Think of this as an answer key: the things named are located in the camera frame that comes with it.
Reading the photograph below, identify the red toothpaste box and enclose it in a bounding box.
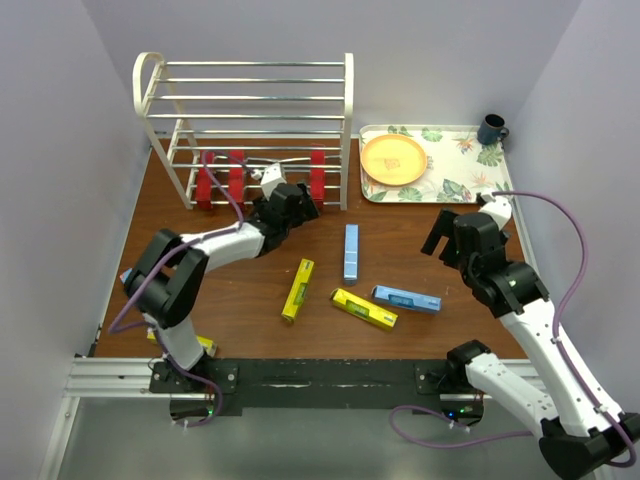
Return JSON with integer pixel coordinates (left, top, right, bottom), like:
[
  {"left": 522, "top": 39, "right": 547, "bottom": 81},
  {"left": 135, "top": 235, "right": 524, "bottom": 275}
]
[
  {"left": 310, "top": 150, "right": 326, "bottom": 210},
  {"left": 228, "top": 150, "right": 245, "bottom": 207},
  {"left": 195, "top": 151, "right": 213, "bottom": 210}
]

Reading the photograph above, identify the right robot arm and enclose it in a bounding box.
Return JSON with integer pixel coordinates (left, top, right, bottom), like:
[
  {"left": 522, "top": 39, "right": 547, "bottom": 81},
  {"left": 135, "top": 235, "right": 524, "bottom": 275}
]
[{"left": 421, "top": 205, "right": 639, "bottom": 479}]

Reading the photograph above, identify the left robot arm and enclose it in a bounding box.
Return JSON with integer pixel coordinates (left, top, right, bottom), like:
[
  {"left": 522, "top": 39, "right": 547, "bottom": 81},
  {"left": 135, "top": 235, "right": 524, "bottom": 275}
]
[{"left": 123, "top": 182, "right": 319, "bottom": 392}]

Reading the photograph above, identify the white metal shelf rack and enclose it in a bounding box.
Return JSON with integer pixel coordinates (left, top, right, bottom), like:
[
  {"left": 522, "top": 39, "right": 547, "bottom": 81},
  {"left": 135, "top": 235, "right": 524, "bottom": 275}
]
[{"left": 132, "top": 52, "right": 355, "bottom": 210}]

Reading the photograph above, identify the upright blue toothpaste box centre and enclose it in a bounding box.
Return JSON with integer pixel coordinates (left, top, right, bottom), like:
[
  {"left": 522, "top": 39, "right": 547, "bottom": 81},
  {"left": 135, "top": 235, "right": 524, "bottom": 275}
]
[{"left": 343, "top": 224, "right": 359, "bottom": 286}]

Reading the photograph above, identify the yellow toothpaste box centre left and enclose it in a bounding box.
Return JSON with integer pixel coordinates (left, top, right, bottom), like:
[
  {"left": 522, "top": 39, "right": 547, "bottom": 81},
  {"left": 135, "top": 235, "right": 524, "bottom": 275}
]
[{"left": 281, "top": 258, "right": 315, "bottom": 323}]

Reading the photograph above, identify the floral serving tray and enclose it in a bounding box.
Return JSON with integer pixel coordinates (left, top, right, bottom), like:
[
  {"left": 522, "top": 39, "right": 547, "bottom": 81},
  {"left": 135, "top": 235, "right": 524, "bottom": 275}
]
[{"left": 359, "top": 124, "right": 513, "bottom": 204}]

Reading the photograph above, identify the orange plate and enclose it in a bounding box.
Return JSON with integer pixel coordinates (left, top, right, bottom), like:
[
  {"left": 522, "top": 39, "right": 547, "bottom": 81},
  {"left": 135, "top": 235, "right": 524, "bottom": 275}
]
[{"left": 360, "top": 134, "right": 428, "bottom": 186}]

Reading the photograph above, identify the blue toothpaste box lying right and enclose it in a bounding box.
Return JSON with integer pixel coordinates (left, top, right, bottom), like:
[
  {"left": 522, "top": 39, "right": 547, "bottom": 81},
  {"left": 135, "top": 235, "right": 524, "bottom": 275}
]
[{"left": 371, "top": 285, "right": 442, "bottom": 314}]

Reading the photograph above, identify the yellow toothpaste box centre right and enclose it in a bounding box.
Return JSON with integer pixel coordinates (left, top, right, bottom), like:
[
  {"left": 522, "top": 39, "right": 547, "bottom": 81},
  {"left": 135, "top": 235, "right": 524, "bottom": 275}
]
[{"left": 330, "top": 288, "right": 398, "bottom": 331}]

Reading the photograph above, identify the dark blue mug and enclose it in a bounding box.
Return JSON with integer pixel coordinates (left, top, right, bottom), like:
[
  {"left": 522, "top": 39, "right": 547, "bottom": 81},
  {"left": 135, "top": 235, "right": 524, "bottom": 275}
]
[{"left": 476, "top": 114, "right": 510, "bottom": 146}]

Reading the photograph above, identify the yellow toothpaste box near base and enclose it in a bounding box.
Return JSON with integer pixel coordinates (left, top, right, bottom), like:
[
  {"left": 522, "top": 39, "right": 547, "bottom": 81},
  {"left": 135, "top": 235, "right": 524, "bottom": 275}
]
[{"left": 146, "top": 329, "right": 217, "bottom": 357}]

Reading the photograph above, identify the blue toothpaste box far left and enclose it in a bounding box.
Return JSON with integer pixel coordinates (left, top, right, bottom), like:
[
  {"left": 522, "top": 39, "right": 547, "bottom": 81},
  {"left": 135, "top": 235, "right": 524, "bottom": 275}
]
[{"left": 120, "top": 268, "right": 132, "bottom": 283}]

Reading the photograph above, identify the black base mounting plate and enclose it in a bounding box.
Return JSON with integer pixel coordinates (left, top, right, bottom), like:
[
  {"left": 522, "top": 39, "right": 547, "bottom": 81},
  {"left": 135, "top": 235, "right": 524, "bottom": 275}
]
[{"left": 148, "top": 358, "right": 482, "bottom": 420}]

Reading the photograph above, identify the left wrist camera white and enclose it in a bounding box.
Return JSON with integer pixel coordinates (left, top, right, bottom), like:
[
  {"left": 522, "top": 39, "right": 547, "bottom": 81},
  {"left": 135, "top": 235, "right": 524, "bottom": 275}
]
[{"left": 260, "top": 162, "right": 286, "bottom": 199}]

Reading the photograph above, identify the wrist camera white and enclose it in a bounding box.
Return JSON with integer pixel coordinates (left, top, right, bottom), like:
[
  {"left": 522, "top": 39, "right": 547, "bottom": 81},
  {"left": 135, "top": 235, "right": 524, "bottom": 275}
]
[
  {"left": 476, "top": 190, "right": 513, "bottom": 230},
  {"left": 260, "top": 162, "right": 286, "bottom": 199}
]

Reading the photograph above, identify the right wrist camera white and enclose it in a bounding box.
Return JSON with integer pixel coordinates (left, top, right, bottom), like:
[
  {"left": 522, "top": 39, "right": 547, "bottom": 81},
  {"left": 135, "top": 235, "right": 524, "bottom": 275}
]
[{"left": 476, "top": 190, "right": 513, "bottom": 230}]

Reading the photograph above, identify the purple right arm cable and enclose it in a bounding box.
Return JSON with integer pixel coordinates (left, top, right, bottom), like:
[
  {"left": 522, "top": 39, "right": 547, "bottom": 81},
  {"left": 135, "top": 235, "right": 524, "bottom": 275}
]
[{"left": 389, "top": 189, "right": 640, "bottom": 467}]

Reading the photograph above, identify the aluminium rail frame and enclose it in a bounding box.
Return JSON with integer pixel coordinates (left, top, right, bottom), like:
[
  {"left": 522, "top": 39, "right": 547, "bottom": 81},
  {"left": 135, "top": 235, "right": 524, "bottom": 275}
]
[{"left": 37, "top": 353, "right": 594, "bottom": 480}]

